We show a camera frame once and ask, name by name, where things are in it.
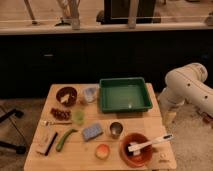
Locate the blue sponge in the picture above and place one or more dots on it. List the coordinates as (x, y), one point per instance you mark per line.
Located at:
(92, 131)

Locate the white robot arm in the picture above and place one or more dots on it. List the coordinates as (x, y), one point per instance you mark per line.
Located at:
(187, 83)

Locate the green plastic tray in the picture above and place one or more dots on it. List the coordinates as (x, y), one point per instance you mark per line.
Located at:
(124, 95)

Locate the dark red bowl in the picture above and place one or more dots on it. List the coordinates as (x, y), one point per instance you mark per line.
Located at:
(67, 96)

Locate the small light green cup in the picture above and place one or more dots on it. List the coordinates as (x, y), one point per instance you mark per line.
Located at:
(78, 117)

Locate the small metal cup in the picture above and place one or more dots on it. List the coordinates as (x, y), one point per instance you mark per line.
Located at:
(116, 129)

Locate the orange round fruit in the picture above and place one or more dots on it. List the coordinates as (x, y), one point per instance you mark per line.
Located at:
(102, 151)

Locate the white brush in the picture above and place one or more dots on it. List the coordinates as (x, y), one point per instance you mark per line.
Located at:
(157, 140)

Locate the green cucumber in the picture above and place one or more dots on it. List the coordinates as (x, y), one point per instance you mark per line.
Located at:
(62, 140)

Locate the orange terracotta bowl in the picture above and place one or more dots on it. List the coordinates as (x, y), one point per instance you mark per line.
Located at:
(138, 158)

